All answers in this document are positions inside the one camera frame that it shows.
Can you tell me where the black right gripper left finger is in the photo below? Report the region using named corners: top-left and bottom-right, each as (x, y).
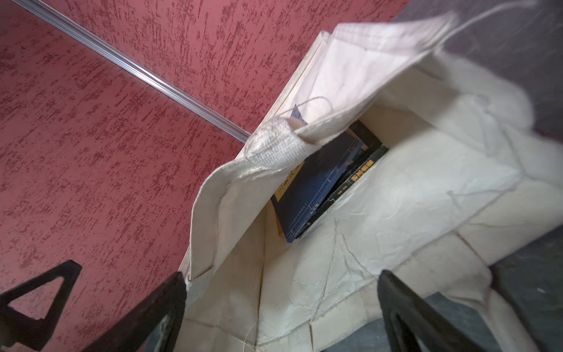
top-left (84, 271), bottom-right (186, 351)

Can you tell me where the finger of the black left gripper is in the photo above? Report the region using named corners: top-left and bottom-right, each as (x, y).
top-left (1, 260), bottom-right (82, 351)

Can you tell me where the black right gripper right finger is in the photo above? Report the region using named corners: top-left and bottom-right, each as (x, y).
top-left (378, 270), bottom-right (483, 351)

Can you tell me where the beige canvas tote bag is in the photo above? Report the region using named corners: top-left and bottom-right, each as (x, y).
top-left (174, 1), bottom-right (562, 351)

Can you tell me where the black book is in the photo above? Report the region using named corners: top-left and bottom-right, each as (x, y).
top-left (296, 120), bottom-right (389, 238)

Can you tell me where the left aluminium corner post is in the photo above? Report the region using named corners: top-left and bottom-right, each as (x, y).
top-left (14, 0), bottom-right (250, 143)

